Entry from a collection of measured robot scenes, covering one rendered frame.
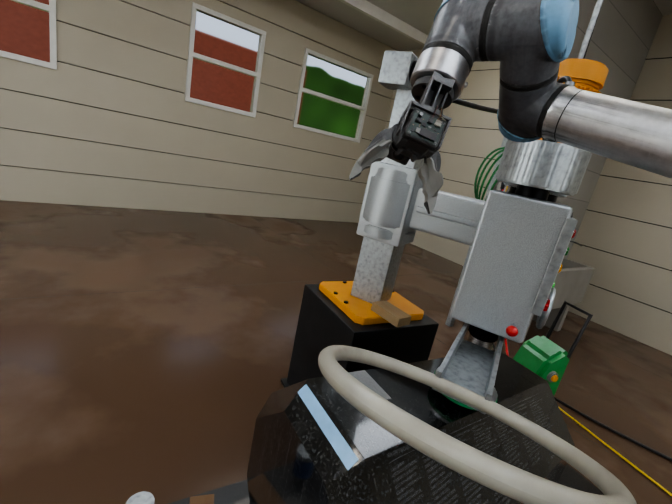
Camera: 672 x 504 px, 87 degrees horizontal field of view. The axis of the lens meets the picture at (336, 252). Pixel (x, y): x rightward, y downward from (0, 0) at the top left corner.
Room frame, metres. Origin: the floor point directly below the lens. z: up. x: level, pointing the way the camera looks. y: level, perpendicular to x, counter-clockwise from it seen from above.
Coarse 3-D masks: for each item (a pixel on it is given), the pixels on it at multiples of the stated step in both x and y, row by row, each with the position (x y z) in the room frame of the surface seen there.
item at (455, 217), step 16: (368, 176) 1.98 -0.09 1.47; (368, 192) 1.92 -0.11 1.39; (384, 192) 1.85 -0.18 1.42; (400, 192) 1.83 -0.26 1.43; (416, 192) 1.85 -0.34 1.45; (448, 192) 1.93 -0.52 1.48; (368, 208) 1.90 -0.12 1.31; (384, 208) 1.84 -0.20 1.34; (400, 208) 1.83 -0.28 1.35; (416, 208) 1.84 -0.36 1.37; (448, 208) 1.77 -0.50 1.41; (464, 208) 1.74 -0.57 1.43; (480, 208) 1.71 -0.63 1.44; (384, 224) 1.83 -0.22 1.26; (400, 224) 1.83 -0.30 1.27; (416, 224) 1.83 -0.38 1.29; (432, 224) 1.80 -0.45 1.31; (448, 224) 1.76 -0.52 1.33; (464, 224) 1.72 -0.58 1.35; (464, 240) 1.72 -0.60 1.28
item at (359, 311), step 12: (324, 288) 1.99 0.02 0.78; (336, 288) 2.02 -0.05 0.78; (348, 288) 2.06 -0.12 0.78; (336, 300) 1.86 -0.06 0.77; (348, 300) 1.87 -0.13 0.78; (360, 300) 1.91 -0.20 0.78; (396, 300) 2.03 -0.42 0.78; (348, 312) 1.75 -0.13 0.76; (360, 312) 1.74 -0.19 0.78; (372, 312) 1.78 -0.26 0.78; (408, 312) 1.88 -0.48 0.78; (420, 312) 1.92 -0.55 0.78
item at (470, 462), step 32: (320, 352) 0.55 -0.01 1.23; (352, 352) 0.65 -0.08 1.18; (352, 384) 0.40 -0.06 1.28; (448, 384) 0.71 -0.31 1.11; (384, 416) 0.35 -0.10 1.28; (512, 416) 0.63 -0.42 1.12; (416, 448) 0.33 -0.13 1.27; (448, 448) 0.32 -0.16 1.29; (576, 448) 0.52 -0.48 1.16; (480, 480) 0.30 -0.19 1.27; (512, 480) 0.30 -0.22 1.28; (544, 480) 0.31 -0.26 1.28; (608, 480) 0.42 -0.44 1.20
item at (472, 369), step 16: (448, 352) 0.83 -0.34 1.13; (464, 352) 0.95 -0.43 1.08; (480, 352) 0.97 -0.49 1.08; (496, 352) 0.90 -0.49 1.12; (448, 368) 0.83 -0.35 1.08; (464, 368) 0.85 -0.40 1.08; (480, 368) 0.87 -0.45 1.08; (496, 368) 0.80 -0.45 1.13; (464, 384) 0.77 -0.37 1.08; (480, 384) 0.79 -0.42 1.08
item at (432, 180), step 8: (432, 160) 0.62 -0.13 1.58; (424, 168) 0.63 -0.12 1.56; (432, 168) 0.61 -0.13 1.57; (424, 176) 0.63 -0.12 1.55; (432, 176) 0.62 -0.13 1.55; (440, 176) 0.59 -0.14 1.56; (424, 184) 0.63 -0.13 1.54; (432, 184) 0.62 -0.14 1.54; (440, 184) 0.59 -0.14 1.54; (424, 192) 0.63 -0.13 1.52; (432, 192) 0.62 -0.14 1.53; (432, 200) 0.62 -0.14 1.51; (432, 208) 0.61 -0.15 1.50
